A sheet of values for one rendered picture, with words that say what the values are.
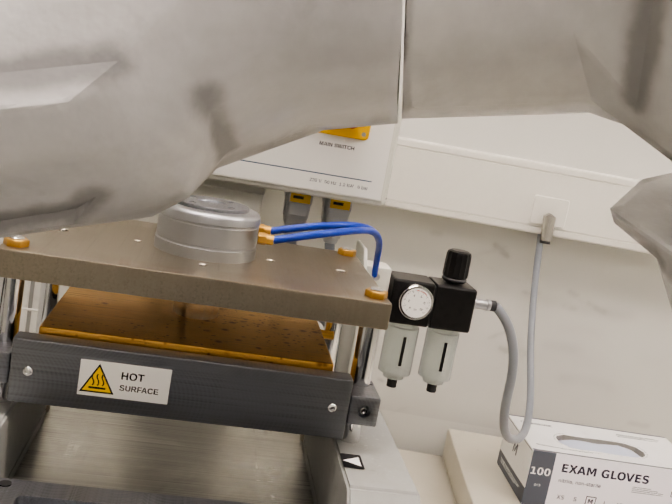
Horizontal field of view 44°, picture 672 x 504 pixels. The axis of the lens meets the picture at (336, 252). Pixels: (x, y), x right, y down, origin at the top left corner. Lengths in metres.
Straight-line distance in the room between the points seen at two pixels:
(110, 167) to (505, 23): 0.11
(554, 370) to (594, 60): 1.10
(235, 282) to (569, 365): 0.82
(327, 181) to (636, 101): 0.57
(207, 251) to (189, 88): 0.41
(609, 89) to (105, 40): 0.13
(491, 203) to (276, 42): 0.98
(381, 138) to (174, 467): 0.35
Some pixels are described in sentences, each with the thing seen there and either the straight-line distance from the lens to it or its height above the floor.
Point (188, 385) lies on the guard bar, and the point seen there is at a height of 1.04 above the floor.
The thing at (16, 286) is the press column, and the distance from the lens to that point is 0.60.
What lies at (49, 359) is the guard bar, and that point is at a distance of 0.59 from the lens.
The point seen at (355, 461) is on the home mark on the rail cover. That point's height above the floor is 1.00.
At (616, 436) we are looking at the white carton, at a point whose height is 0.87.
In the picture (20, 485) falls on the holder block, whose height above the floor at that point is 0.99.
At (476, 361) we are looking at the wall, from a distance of 1.29.
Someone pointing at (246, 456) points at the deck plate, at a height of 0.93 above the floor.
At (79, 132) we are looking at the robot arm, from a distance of 0.21.
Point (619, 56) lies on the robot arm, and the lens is 0.23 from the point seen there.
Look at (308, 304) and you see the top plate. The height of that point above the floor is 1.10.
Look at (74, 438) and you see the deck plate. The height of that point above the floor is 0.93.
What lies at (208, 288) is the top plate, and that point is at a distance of 0.58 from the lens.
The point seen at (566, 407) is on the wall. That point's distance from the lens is 1.34.
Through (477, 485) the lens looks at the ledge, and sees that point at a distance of 1.13.
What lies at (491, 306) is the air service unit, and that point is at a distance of 0.85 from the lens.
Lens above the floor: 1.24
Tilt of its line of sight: 10 degrees down
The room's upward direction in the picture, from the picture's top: 10 degrees clockwise
